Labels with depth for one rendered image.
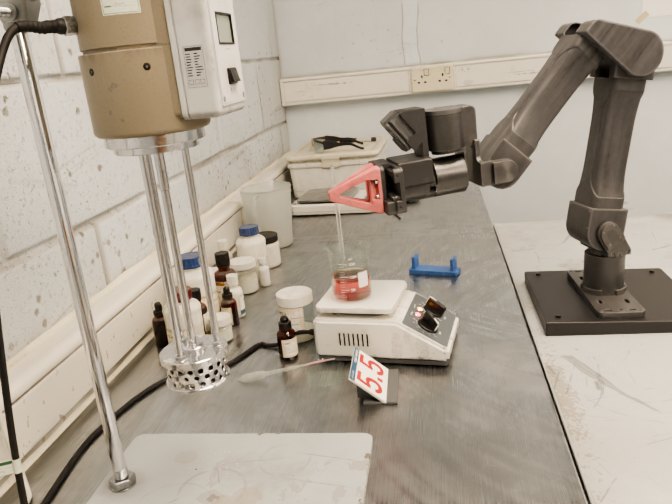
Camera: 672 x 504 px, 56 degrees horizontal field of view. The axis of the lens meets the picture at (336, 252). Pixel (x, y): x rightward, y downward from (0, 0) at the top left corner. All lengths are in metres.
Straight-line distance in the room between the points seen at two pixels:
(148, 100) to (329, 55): 1.88
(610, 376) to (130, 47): 0.71
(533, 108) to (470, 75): 1.36
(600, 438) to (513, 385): 0.15
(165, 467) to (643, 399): 0.58
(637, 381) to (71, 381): 0.75
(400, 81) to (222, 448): 1.75
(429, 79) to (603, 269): 1.37
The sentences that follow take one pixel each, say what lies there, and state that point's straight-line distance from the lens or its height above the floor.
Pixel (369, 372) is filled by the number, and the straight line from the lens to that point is 0.89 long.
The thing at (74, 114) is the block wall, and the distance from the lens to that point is 1.09.
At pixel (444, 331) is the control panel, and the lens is 0.96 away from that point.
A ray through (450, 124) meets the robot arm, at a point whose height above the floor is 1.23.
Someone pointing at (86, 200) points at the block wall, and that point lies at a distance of 1.09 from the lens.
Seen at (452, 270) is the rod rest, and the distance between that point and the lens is 1.28.
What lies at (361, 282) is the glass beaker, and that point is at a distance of 0.94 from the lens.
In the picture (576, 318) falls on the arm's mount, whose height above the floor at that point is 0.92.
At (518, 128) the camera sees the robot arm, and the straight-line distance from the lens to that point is 0.97.
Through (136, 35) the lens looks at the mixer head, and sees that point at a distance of 0.56.
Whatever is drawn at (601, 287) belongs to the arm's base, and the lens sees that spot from 1.11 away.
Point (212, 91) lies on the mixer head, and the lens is 0.54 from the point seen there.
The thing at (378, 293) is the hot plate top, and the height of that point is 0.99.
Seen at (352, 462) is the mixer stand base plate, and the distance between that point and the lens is 0.74.
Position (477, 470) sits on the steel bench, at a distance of 0.74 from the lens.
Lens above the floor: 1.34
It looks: 17 degrees down
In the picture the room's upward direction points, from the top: 6 degrees counter-clockwise
